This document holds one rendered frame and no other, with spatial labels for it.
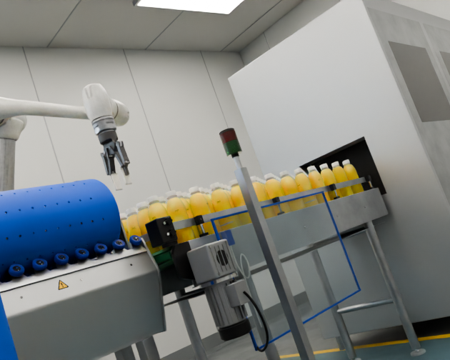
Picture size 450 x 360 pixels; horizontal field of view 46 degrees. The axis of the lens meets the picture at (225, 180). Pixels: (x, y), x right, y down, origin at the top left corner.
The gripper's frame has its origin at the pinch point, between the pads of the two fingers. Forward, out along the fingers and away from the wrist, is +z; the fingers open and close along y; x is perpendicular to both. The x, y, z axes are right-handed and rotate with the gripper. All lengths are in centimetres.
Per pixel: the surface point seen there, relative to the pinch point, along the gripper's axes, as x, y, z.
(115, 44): 238, -242, -215
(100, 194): -22.8, 15.5, 7.9
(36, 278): -53, 14, 30
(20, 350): -63, 13, 48
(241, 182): 24.2, 38.0, 17.8
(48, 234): -46, 16, 18
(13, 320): -64, 16, 39
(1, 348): -86, 60, 45
